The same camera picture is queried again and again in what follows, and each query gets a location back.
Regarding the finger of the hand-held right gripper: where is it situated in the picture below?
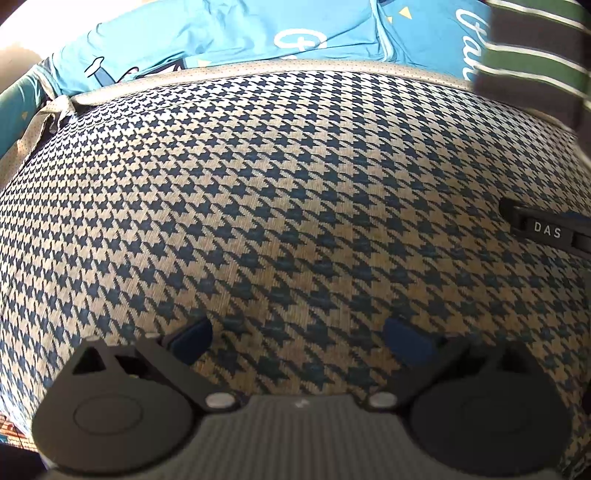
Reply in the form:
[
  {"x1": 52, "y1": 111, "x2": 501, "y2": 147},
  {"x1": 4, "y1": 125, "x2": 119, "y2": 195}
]
[{"x1": 499, "y1": 198, "x2": 528, "y2": 236}]

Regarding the green brown striped t-shirt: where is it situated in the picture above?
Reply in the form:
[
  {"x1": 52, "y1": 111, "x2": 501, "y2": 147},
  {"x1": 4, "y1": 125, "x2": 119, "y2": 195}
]
[{"x1": 471, "y1": 0, "x2": 591, "y2": 137}]

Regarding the houndstooth bed mat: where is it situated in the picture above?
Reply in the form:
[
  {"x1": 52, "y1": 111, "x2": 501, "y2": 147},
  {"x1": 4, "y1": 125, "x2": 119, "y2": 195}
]
[{"x1": 0, "y1": 62, "x2": 591, "y2": 480}]

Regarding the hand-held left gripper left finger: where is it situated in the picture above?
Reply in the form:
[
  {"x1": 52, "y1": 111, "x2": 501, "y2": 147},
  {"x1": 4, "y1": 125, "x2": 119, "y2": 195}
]
[{"x1": 71, "y1": 318, "x2": 241, "y2": 414}]

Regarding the blue pillow with star print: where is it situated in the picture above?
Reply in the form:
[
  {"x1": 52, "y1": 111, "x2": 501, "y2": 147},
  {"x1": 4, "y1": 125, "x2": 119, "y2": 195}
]
[{"x1": 37, "y1": 0, "x2": 398, "y2": 97}]

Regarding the blue pillow with script print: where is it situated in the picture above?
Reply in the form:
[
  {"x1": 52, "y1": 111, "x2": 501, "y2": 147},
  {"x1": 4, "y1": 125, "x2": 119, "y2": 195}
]
[{"x1": 369, "y1": 0, "x2": 492, "y2": 84}]

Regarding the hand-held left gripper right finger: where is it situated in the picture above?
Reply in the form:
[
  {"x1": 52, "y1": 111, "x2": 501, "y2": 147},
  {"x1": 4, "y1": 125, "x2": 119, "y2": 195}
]
[{"x1": 369, "y1": 318, "x2": 536, "y2": 411}]

